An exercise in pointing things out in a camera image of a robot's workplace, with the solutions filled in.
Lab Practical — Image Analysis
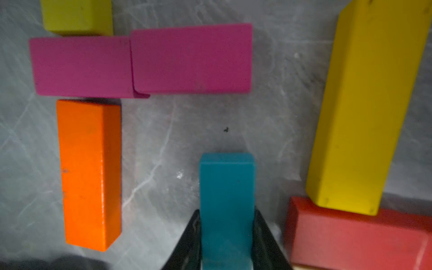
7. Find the long yellow block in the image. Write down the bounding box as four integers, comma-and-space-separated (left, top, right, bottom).
306, 0, 432, 216

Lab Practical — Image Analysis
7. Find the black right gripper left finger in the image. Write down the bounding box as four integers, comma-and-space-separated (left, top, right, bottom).
162, 209, 202, 270

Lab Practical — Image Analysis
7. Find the long orange block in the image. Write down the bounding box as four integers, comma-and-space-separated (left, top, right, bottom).
56, 100, 122, 252

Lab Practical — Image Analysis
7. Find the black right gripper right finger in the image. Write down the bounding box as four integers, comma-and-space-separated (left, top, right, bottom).
252, 208, 293, 270

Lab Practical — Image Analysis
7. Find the red block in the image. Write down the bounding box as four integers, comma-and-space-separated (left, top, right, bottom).
284, 197, 432, 270

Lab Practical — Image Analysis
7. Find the teal blue block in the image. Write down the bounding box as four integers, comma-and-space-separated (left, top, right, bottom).
199, 153, 256, 270

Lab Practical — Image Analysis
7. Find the magenta block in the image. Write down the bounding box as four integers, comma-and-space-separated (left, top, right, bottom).
29, 36, 150, 99
130, 24, 253, 95

